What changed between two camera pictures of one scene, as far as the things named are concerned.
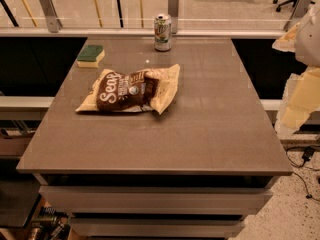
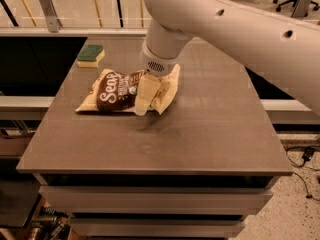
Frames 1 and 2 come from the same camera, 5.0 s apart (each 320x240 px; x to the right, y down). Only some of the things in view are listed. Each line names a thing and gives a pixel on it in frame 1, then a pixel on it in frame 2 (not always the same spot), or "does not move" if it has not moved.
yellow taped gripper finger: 300,100 to 147,91
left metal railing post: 53,22 does not move
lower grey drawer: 160,227 does not move
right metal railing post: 300,8 does not move
